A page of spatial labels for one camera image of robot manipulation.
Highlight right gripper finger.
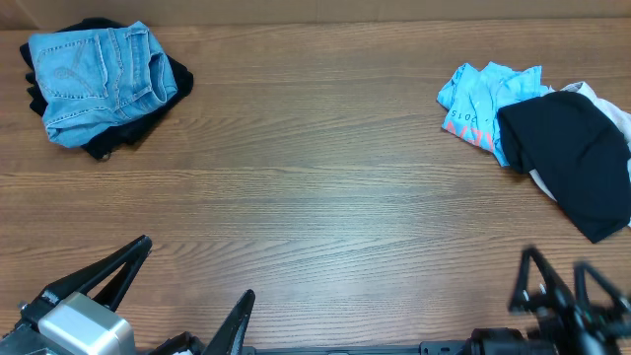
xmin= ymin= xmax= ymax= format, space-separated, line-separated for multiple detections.
xmin=508 ymin=246 xmax=575 ymax=314
xmin=574 ymin=261 xmax=630 ymax=313

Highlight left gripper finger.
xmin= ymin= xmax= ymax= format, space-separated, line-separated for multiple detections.
xmin=202 ymin=289 xmax=255 ymax=355
xmin=39 ymin=235 xmax=153 ymax=312

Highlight blue denim jeans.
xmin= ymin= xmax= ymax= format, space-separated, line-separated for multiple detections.
xmin=28 ymin=22 xmax=178 ymax=148

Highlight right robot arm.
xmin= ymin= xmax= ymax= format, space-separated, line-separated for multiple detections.
xmin=462 ymin=247 xmax=630 ymax=355

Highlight white cloth garment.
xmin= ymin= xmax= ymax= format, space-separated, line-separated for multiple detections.
xmin=529 ymin=81 xmax=631 ymax=228

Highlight plain black cloth garment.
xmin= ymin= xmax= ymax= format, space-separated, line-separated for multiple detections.
xmin=496 ymin=90 xmax=631 ymax=245

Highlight light blue printed t-shirt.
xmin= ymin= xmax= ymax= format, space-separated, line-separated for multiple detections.
xmin=437 ymin=62 xmax=553 ymax=167

